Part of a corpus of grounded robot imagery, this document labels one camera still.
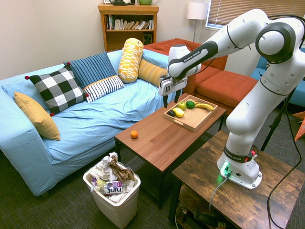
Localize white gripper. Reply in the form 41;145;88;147
159;74;188;108

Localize wooden tray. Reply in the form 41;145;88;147
163;94;218;132

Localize yellow lemon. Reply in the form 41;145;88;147
172;107;185;118

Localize mustard striped pillow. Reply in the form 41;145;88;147
137;59;168;87

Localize yellow banana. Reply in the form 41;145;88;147
193;101;214;112

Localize reddish wooden coffee table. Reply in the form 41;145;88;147
114;93;227;210

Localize orange sofa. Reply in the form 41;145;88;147
143;38;228;95

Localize orange ottoman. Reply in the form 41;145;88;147
196;70;258;115

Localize yellow patterned bolster pillow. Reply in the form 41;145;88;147
117;38;144;83

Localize white navy striped pillow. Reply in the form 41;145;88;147
82;75;125;104

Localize wooden bookshelf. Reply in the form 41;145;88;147
98;3;160;52

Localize light blue sofa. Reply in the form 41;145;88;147
0;49;184;197

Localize blue striped pillow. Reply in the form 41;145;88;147
63;51;117;89

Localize row of leaning books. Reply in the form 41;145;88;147
104;14;154;31

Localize crumpled brown paper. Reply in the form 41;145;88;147
108;157;135;183

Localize white floor lamp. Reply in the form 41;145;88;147
187;2;209;42

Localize crumpled white paper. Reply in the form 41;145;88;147
91;152;120;182

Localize plastic hint water bottle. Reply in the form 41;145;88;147
90;180;128;194

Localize black tripod stand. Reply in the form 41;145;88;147
260;88;297;152

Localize black object on bookshelf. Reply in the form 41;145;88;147
111;0;135;6

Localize black white checkered pillow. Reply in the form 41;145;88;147
24;62;89;117

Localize wooden window blinds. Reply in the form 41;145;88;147
206;0;305;29

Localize black device under table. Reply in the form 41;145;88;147
182;208;226;227

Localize cream trash bin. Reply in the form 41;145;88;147
82;162;141;229

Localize blue chair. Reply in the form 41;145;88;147
250;47;305;108

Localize rustic brown wooden table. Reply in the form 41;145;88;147
168;130;305;229

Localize orange fabric object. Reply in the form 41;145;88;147
292;111;305;142

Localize plain mustard pillow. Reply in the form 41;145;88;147
13;91;61;141

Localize grey cable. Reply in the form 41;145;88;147
209;174;231;212

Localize black cable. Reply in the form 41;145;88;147
266;14;305;229

